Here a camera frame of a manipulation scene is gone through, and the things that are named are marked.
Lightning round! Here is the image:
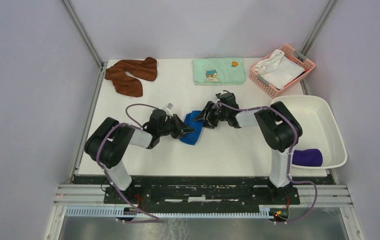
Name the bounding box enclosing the pink plastic basket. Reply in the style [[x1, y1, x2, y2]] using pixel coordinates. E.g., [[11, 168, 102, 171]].
[[249, 44, 316, 98]]

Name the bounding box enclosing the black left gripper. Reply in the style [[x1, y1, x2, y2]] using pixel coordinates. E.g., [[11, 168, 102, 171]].
[[158, 114, 196, 140]]

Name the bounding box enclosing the brown towel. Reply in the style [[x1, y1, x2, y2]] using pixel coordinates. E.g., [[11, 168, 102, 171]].
[[105, 57, 158, 98]]

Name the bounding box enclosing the purple towel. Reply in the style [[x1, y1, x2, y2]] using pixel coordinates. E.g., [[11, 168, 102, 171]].
[[292, 148, 323, 167]]

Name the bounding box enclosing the blue towel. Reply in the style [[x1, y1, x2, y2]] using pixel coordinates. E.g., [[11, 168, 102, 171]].
[[179, 110, 204, 146]]

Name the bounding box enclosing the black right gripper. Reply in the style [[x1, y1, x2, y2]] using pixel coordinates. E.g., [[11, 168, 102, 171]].
[[193, 101, 228, 130]]

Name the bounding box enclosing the white cloth in basket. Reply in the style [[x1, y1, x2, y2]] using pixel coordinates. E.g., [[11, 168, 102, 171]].
[[252, 49, 305, 90]]

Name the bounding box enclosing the aluminium frame rail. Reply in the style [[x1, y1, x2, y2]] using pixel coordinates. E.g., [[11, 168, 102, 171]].
[[54, 184, 354, 208]]

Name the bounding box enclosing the white plastic tub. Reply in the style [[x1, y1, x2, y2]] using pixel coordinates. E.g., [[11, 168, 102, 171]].
[[272, 95, 348, 170]]

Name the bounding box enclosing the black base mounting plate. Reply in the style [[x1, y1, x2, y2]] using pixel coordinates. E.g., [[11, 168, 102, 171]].
[[72, 174, 337, 215]]

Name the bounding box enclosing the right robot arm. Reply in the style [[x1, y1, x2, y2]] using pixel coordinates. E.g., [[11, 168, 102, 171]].
[[192, 91, 303, 204]]

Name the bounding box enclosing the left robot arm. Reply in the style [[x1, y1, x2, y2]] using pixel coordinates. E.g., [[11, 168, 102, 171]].
[[84, 109, 195, 204]]

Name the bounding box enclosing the mint green cartoon towel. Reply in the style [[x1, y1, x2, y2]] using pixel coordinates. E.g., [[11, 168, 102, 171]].
[[192, 57, 246, 86]]

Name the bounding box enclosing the white slotted cable duct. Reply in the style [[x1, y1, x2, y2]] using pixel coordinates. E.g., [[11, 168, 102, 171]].
[[65, 206, 273, 220]]

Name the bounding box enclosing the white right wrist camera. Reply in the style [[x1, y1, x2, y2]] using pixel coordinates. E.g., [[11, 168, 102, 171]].
[[219, 90, 230, 96]]

